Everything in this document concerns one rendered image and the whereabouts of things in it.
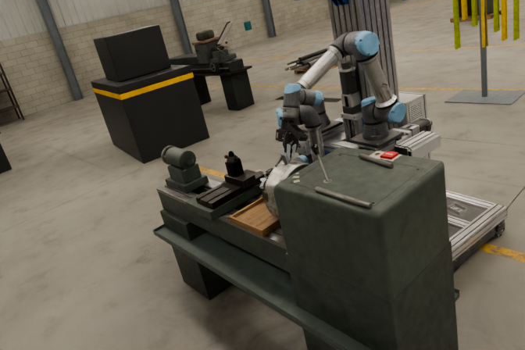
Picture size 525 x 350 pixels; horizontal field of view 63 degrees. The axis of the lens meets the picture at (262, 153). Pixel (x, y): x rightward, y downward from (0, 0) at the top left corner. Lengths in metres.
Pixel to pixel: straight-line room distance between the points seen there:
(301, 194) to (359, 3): 1.22
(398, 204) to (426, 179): 0.21
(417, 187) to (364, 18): 1.18
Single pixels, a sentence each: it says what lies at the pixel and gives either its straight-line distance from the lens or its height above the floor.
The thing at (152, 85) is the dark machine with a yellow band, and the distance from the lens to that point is 6.76.
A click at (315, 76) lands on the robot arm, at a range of 2.17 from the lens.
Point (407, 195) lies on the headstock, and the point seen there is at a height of 1.24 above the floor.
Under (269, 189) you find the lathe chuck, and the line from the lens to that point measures 2.12.
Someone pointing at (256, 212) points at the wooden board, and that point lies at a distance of 2.52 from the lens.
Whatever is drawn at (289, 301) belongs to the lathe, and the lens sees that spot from 2.37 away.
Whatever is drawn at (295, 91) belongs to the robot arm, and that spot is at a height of 1.61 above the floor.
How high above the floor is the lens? 2.06
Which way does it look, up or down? 20 degrees down
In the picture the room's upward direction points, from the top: 13 degrees counter-clockwise
